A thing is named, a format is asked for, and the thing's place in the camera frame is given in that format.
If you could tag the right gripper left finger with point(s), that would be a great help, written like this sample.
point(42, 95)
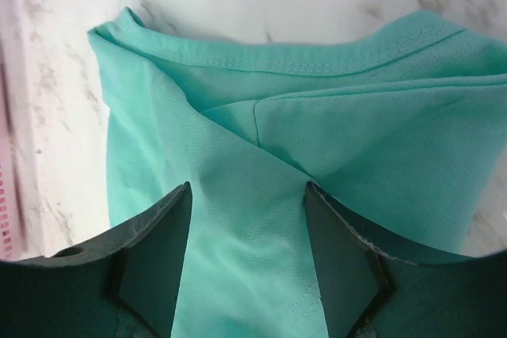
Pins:
point(121, 283)

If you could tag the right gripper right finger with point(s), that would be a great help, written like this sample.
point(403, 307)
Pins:
point(375, 283)

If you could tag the white plastic basket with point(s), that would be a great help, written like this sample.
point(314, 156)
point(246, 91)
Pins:
point(17, 168)

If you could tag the teal t shirt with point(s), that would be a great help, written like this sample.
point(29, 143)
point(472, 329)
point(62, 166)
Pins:
point(403, 127)

